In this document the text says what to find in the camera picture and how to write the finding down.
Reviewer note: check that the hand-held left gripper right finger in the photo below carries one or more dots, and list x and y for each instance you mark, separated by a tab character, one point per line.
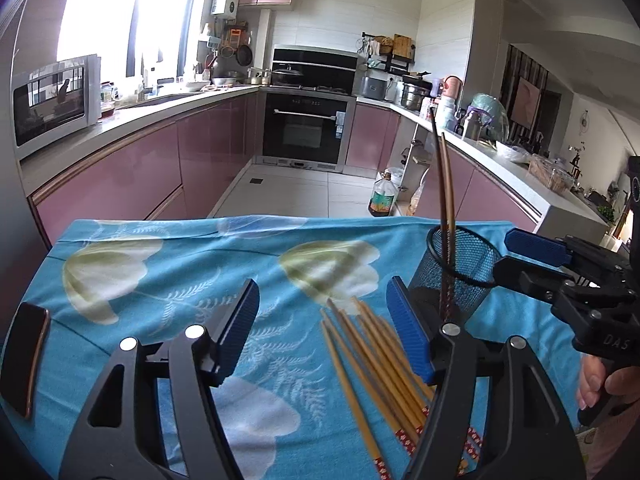
407	320

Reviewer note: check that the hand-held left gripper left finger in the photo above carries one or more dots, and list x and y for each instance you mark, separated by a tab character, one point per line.
240	330

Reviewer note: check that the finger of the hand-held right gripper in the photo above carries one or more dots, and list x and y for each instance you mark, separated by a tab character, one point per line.
537	247
525	277

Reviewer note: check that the black mesh utensil holder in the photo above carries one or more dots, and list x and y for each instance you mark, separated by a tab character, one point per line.
475	272

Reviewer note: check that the bunch of bamboo chopsticks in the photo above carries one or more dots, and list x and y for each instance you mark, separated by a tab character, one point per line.
385	370

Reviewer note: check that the dark brown chopstick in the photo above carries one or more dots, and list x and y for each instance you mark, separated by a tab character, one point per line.
436	145
450	180

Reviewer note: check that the person's right hand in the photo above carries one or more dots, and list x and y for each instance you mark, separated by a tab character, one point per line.
592	385

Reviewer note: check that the clear plastic container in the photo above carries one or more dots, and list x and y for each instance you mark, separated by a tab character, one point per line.
550	172

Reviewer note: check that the white bowl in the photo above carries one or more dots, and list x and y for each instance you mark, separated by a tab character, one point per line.
512	152

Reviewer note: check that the blue floral tablecloth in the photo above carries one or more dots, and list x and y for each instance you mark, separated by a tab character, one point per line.
150	270

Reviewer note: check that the cooking oil bottle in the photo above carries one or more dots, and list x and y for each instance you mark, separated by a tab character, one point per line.
382	197

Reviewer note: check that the steel thermos bottle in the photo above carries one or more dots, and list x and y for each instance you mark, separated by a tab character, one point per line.
471	125

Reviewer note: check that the green mesh food cover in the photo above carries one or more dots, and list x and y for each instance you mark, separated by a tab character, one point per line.
492	115

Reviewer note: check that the white bottle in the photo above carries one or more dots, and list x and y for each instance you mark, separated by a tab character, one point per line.
446	116

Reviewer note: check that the pink kettle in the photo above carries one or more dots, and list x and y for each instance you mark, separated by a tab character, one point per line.
451	89

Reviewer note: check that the short pink base cabinets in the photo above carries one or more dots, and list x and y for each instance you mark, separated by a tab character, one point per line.
370	135

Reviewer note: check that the stainless steel pot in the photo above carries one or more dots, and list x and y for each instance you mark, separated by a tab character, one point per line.
415	97

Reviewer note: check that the long pink base cabinets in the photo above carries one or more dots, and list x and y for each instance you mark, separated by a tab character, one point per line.
125	170

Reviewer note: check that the black built-in oven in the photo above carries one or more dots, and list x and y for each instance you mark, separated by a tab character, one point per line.
300	130

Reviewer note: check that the dark smartphone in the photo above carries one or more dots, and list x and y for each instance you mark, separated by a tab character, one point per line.
25	360

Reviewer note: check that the silver rice cooker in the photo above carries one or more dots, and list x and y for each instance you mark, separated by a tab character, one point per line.
375	89

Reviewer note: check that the wooden cutting board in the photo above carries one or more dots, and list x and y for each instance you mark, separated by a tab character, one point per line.
402	46

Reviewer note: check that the black cooking pot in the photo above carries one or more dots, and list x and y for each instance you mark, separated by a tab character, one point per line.
287	76

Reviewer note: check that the black range hood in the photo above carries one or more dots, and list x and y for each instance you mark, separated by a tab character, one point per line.
325	60

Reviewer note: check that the hanging frying pan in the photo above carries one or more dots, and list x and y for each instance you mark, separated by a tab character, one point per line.
244	55

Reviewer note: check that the white microwave oven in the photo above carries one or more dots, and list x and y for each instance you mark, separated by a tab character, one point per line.
50	105

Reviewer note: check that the kitchen window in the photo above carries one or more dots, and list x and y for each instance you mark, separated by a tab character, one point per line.
110	15

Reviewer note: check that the framed wall picture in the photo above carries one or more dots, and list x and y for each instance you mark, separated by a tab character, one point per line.
527	102

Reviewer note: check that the black wall rack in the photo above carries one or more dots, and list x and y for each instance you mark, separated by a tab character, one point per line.
380	57

